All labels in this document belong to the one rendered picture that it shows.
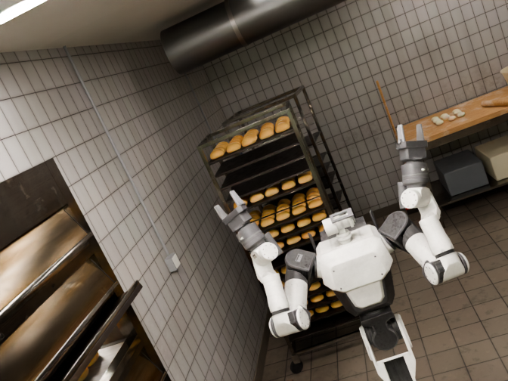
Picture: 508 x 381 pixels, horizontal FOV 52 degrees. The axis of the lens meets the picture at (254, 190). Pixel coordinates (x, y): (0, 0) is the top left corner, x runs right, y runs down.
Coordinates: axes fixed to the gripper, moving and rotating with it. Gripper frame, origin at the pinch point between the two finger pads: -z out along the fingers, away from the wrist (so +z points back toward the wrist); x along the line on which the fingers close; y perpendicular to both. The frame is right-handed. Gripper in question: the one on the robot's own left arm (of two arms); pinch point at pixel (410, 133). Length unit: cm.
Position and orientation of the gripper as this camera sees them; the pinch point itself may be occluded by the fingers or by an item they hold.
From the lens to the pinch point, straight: 192.3
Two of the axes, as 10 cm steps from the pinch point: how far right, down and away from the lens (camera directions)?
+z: 1.0, 9.9, -0.4
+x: -9.2, 0.8, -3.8
